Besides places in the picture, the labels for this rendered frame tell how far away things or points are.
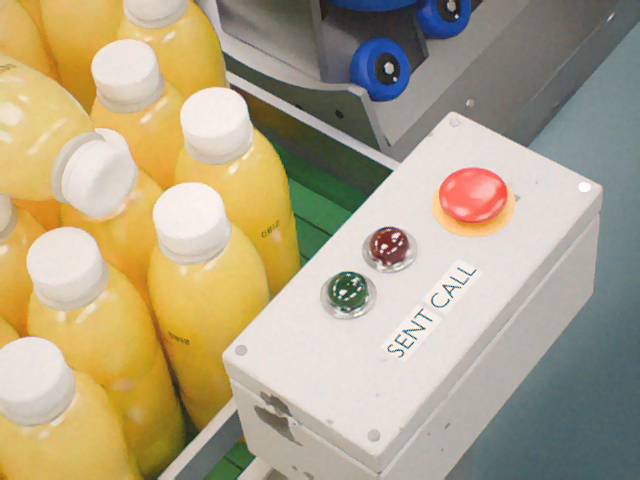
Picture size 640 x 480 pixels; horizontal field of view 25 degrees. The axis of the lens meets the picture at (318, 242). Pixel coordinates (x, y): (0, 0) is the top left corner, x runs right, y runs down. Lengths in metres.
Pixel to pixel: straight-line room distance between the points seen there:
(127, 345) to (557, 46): 0.52
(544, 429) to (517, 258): 1.22
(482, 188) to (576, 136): 1.51
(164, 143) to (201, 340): 0.13
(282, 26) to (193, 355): 0.31
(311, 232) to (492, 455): 0.96
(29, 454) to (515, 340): 0.26
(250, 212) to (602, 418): 1.18
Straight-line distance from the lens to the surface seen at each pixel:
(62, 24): 0.98
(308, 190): 1.04
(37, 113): 0.77
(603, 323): 2.06
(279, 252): 0.89
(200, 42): 0.94
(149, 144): 0.88
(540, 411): 1.98
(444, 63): 1.08
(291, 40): 1.07
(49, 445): 0.76
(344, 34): 1.11
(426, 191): 0.78
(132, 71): 0.86
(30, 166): 0.77
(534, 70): 1.18
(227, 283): 0.80
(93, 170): 0.75
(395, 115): 1.05
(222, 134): 0.82
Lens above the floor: 1.70
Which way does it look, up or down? 52 degrees down
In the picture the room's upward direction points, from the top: 9 degrees counter-clockwise
